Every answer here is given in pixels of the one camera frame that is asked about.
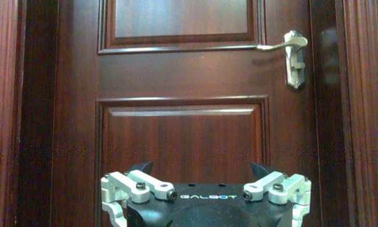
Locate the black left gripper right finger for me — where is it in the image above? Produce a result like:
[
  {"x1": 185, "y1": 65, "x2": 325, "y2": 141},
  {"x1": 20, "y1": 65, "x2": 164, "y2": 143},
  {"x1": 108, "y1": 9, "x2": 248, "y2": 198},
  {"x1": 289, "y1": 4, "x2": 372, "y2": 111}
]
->
[{"x1": 242, "y1": 162, "x2": 313, "y2": 227}]

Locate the dark brown wooden door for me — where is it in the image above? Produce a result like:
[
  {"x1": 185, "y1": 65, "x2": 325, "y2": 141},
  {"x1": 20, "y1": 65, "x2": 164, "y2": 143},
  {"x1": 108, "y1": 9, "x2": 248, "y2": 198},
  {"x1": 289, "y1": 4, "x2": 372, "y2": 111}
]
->
[{"x1": 52, "y1": 0, "x2": 322, "y2": 227}]

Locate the dark brown door frame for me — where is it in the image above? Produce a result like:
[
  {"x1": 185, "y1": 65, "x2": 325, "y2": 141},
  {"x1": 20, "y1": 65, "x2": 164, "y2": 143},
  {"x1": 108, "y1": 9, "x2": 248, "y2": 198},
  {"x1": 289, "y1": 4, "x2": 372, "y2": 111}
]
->
[{"x1": 0, "y1": 0, "x2": 378, "y2": 227}]

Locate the silver door lever handle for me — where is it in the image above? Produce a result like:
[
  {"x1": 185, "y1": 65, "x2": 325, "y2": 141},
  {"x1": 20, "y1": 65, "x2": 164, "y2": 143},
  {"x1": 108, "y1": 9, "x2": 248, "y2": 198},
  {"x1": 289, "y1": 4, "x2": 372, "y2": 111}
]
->
[{"x1": 256, "y1": 30, "x2": 309, "y2": 90}]

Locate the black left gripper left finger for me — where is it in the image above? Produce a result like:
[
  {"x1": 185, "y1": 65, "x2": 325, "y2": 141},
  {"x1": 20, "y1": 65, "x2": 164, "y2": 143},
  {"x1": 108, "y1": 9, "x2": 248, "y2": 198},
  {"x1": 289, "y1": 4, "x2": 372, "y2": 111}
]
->
[{"x1": 100, "y1": 160, "x2": 177, "y2": 227}]

